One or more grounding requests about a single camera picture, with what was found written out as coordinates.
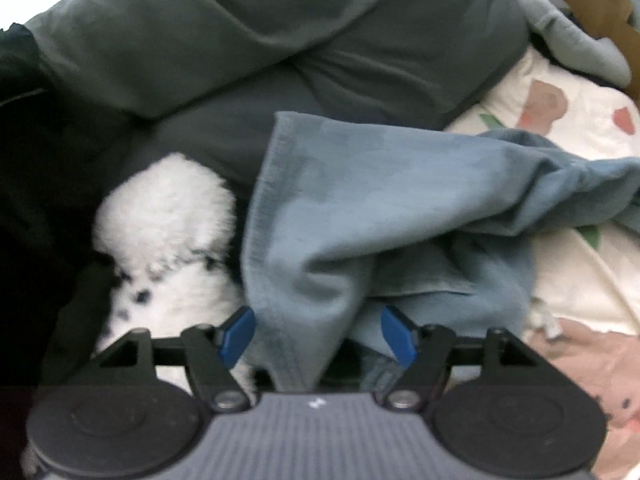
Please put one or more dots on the cream printed bedsheet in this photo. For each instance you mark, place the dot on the cream printed bedsheet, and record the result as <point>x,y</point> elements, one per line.
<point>575,280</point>

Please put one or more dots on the light blue denim jeans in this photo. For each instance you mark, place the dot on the light blue denim jeans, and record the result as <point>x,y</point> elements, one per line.
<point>350,200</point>

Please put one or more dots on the dark grey pillow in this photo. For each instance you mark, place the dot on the dark grey pillow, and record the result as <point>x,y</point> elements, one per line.
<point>250,35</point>

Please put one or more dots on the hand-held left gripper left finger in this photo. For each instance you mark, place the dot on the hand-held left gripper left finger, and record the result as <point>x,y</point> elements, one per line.
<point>237,335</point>

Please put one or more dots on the white spotted plush toy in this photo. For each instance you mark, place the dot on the white spotted plush toy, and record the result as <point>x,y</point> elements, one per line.
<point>165,210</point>

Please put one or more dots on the brown cardboard box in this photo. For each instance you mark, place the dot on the brown cardboard box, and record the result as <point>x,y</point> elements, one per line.
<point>602,5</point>

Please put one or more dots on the grey plush toy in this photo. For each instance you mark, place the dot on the grey plush toy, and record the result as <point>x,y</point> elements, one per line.
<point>565,30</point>

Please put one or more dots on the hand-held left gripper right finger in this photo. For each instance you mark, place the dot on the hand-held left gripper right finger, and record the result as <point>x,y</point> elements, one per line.
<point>397,335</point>

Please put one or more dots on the dark cloth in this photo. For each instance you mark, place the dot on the dark cloth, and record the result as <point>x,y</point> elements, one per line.
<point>45,185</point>

